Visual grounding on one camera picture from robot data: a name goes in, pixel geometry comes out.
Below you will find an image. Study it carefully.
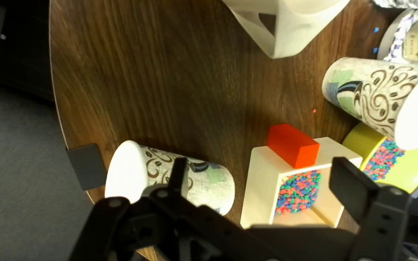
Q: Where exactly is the heap of coloured beads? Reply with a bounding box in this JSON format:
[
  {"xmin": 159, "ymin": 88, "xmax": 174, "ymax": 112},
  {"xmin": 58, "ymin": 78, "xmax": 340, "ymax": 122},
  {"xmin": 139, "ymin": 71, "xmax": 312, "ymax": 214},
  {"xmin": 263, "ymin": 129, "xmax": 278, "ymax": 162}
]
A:
[
  {"xmin": 275, "ymin": 170, "xmax": 321, "ymax": 215},
  {"xmin": 361, "ymin": 138, "xmax": 406, "ymax": 181}
]

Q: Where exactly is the crumpled aluminium foil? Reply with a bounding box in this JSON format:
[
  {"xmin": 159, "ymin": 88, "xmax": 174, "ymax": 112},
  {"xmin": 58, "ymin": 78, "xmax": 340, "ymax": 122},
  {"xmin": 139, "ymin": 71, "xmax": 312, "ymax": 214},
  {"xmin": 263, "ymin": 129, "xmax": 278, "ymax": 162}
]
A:
[{"xmin": 372, "ymin": 0, "xmax": 418, "ymax": 9}]

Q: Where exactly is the white patterned paper plate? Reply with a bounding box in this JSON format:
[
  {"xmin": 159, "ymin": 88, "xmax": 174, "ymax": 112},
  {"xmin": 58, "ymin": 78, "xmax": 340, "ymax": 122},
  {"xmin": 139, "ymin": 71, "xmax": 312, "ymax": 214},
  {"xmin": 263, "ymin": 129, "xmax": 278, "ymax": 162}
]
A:
[{"xmin": 376, "ymin": 8, "xmax": 418, "ymax": 66}]

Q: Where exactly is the white plastic object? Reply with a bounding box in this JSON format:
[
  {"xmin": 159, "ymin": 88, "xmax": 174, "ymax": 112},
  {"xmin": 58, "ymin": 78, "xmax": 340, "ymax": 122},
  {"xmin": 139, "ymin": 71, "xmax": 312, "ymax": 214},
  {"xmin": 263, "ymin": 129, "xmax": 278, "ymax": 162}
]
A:
[{"xmin": 222, "ymin": 0, "xmax": 351, "ymax": 59}]

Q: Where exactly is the black furniture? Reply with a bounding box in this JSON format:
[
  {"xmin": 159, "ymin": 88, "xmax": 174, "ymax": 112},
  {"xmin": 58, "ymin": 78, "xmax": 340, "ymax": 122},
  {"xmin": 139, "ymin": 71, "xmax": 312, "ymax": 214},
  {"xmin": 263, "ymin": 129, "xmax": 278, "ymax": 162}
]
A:
[{"xmin": 0, "ymin": 0, "xmax": 55, "ymax": 102}]

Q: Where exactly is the yellow bowl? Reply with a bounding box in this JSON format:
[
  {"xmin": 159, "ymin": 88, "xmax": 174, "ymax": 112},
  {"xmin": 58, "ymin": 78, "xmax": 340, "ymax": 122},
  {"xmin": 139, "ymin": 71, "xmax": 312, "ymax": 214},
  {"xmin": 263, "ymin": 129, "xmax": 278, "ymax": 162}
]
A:
[{"xmin": 341, "ymin": 122, "xmax": 418, "ymax": 194}]

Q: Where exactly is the patterned paper cup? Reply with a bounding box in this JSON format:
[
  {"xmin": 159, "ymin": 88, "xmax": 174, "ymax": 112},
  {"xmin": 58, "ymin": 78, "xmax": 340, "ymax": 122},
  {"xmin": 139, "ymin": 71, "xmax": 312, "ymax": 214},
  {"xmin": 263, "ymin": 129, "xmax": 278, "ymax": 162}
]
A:
[
  {"xmin": 321, "ymin": 57, "xmax": 418, "ymax": 151},
  {"xmin": 104, "ymin": 140, "xmax": 235, "ymax": 216}
]

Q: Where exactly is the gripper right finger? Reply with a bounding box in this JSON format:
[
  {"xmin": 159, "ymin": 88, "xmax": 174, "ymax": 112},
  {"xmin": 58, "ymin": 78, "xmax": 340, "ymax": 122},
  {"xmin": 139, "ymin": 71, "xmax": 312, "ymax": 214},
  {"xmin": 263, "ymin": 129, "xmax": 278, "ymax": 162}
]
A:
[{"xmin": 329, "ymin": 157, "xmax": 418, "ymax": 261}]

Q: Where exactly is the cream wooden box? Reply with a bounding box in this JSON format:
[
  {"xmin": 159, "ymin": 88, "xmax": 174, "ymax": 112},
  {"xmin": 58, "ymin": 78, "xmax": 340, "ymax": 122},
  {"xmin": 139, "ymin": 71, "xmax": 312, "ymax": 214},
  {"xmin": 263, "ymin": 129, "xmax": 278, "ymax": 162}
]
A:
[{"xmin": 241, "ymin": 137, "xmax": 363, "ymax": 229}]

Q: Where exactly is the red wooden block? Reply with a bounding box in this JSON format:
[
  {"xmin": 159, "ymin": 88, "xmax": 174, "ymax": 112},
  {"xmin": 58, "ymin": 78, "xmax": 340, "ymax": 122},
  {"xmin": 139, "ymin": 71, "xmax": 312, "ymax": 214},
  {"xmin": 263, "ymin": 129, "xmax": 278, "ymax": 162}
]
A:
[{"xmin": 267, "ymin": 123, "xmax": 320, "ymax": 169}]

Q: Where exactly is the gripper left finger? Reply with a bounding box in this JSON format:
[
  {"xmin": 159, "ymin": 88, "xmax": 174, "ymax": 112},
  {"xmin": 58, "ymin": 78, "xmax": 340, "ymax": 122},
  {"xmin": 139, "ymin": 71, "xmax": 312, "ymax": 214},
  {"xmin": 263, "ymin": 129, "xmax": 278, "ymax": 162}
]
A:
[{"xmin": 69, "ymin": 158, "xmax": 267, "ymax": 261}]

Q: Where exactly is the black square clamp plate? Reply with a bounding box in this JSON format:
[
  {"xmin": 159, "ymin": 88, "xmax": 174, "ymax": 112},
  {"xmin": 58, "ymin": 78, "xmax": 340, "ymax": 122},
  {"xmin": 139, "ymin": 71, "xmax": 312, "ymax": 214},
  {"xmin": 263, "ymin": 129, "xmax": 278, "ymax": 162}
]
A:
[{"xmin": 66, "ymin": 144, "xmax": 107, "ymax": 191}]

